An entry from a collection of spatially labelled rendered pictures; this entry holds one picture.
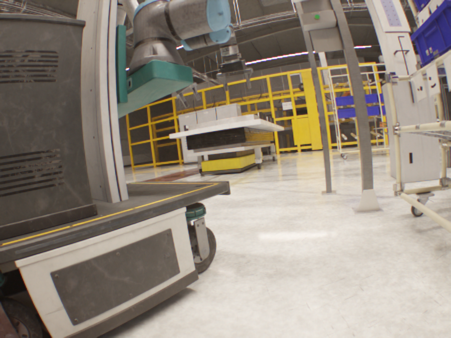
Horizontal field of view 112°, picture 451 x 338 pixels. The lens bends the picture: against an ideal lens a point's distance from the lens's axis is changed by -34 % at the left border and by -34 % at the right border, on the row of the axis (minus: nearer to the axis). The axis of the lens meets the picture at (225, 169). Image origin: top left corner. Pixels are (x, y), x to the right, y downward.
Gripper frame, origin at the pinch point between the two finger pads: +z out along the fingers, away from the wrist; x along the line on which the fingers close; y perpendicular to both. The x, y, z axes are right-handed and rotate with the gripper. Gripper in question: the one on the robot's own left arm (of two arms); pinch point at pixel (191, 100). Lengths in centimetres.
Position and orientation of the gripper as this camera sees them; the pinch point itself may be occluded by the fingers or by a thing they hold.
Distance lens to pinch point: 147.1
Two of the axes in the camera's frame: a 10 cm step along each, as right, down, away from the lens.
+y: 5.9, -5.3, 6.1
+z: 4.8, 8.4, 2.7
